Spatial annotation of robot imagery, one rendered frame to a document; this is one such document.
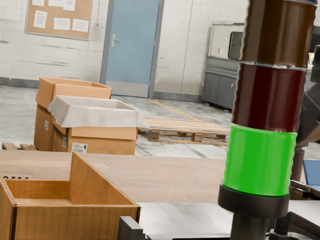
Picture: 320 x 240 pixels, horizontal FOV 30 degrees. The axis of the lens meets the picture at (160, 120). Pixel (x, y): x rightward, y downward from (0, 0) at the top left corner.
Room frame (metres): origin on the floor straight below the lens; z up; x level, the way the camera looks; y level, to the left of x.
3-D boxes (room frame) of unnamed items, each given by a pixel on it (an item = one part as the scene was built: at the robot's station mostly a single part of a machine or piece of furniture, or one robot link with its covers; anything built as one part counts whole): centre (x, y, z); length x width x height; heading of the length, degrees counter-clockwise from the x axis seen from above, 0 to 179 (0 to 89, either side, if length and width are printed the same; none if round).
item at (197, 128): (7.41, -0.29, 0.07); 1.20 x 1.00 x 0.14; 112
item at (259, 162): (0.33, -0.06, 1.07); 0.04 x 0.04 x 0.03
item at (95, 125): (4.26, 0.45, 0.40); 0.66 x 0.62 x 0.50; 21
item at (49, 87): (4.82, 0.72, 0.43); 0.57 x 0.53 x 0.58; 24
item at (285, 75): (0.33, -0.06, 1.10); 0.04 x 0.04 x 0.03
